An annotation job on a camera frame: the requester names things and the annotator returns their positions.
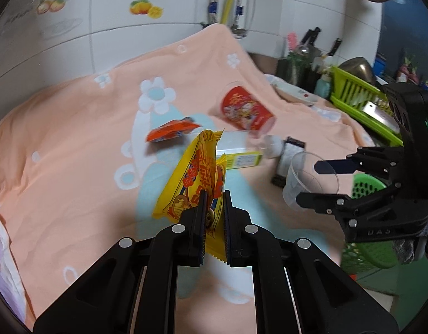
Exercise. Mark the peach floral towel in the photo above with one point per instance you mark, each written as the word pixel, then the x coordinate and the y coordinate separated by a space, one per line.
pixel 78 163

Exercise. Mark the pink brush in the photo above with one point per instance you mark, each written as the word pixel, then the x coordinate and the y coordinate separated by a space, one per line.
pixel 292 41

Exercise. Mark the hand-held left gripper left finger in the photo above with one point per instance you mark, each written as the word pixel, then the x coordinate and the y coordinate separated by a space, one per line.
pixel 200 233

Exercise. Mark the dark knife holder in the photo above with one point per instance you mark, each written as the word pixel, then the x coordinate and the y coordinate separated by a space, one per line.
pixel 297 69

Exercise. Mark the blue jar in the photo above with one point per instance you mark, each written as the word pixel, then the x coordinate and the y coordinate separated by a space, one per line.
pixel 380 66

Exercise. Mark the yellow snack packet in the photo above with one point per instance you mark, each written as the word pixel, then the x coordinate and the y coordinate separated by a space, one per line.
pixel 196 181

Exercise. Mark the clear plastic cup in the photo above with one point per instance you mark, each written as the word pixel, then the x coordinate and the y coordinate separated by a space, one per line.
pixel 300 181

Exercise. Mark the green base cabinet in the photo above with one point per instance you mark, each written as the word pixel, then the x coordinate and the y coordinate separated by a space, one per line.
pixel 380 280

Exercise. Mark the potted plants in jars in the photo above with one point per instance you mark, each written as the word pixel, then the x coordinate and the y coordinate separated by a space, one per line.
pixel 410 66

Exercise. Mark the clear bottle yellow green label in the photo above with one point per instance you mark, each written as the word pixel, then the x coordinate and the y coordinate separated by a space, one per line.
pixel 241 160

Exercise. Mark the red paper cup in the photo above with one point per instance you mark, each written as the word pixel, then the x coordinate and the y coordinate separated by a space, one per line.
pixel 245 109

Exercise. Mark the green dish rack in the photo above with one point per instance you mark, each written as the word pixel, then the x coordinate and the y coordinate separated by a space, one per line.
pixel 349 90

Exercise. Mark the orange snack packet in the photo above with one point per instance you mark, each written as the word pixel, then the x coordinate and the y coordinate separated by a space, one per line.
pixel 168 132

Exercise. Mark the pale dish soap bottle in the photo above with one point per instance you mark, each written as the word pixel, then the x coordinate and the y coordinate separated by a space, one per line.
pixel 323 87

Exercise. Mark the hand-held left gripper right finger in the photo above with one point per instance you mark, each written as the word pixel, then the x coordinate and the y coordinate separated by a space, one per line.
pixel 227 233

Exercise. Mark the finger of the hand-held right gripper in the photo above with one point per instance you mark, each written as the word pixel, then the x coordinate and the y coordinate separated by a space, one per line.
pixel 333 167
pixel 325 202

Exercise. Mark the green plastic basket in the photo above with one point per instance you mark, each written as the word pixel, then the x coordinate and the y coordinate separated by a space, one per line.
pixel 366 184

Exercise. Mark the white plastic bag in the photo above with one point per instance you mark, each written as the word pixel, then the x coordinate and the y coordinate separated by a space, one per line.
pixel 1 250

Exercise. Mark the person's right hand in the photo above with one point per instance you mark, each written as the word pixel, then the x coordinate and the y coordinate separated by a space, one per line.
pixel 408 250

